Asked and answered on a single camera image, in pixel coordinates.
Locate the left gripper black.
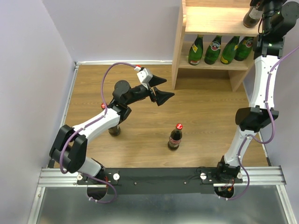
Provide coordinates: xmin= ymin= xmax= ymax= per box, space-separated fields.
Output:
xmin=125 ymin=75 xmax=175 ymax=106

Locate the cola bottle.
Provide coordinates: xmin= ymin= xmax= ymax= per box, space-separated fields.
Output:
xmin=168 ymin=123 xmax=183 ymax=151
xmin=100 ymin=103 xmax=121 ymax=137
xmin=243 ymin=5 xmax=263 ymax=28

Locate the green bottle red-blue label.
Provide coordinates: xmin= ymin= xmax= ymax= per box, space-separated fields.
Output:
xmin=234 ymin=36 xmax=254 ymax=61

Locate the green bottle yellow label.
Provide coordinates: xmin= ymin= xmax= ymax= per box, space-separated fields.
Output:
xmin=220 ymin=36 xmax=240 ymax=64

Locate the green bottle red-white label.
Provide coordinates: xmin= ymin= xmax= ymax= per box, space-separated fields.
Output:
xmin=204 ymin=35 xmax=222 ymax=65

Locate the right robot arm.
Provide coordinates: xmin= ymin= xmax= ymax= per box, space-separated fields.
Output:
xmin=213 ymin=0 xmax=299 ymax=183

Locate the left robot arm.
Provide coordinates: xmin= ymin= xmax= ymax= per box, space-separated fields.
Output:
xmin=50 ymin=76 xmax=174 ymax=184

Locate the wooden two-tier shelf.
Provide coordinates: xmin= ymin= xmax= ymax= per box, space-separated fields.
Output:
xmin=171 ymin=0 xmax=258 ymax=89

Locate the cola bottle front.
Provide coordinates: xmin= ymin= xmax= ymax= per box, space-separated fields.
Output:
xmin=168 ymin=123 xmax=183 ymax=151

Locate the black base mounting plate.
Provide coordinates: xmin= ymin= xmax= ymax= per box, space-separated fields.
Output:
xmin=77 ymin=166 xmax=243 ymax=196

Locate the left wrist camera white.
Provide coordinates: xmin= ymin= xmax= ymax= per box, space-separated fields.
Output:
xmin=137 ymin=67 xmax=153 ymax=89

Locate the aluminium frame rail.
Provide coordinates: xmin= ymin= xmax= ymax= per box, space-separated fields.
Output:
xmin=29 ymin=65 xmax=296 ymax=224

